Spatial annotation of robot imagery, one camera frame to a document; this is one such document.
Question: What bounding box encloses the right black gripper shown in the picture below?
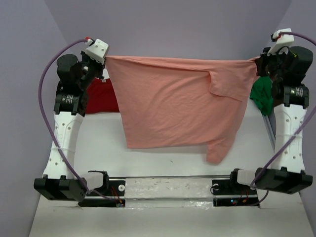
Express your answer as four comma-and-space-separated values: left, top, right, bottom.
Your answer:
258, 46, 289, 83

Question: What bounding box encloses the pink polo shirt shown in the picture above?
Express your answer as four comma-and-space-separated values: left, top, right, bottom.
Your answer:
106, 56, 257, 164

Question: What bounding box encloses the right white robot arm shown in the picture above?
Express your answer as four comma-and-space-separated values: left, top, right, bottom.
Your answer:
227, 46, 313, 194

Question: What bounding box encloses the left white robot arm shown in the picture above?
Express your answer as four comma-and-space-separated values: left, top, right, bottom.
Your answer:
34, 51, 105, 202

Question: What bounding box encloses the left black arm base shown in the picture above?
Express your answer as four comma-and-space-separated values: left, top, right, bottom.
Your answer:
78, 170, 125, 208

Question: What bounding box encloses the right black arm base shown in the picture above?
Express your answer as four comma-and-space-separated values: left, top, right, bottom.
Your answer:
210, 169, 259, 207

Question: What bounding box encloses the crumpled green t-shirt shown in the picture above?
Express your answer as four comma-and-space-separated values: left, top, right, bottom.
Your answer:
250, 77, 273, 116

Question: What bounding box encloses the folded red t-shirt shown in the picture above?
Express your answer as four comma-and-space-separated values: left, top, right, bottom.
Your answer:
86, 79, 119, 114

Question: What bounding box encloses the white foam block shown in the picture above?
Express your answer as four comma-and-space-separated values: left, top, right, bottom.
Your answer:
124, 178, 213, 199

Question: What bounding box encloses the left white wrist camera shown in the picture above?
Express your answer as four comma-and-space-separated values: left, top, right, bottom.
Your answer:
84, 38, 109, 65

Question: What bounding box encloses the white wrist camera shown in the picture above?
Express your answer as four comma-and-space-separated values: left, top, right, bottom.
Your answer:
267, 28, 294, 56
84, 38, 109, 65

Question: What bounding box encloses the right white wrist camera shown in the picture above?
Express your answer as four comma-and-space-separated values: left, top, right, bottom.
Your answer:
267, 28, 294, 56

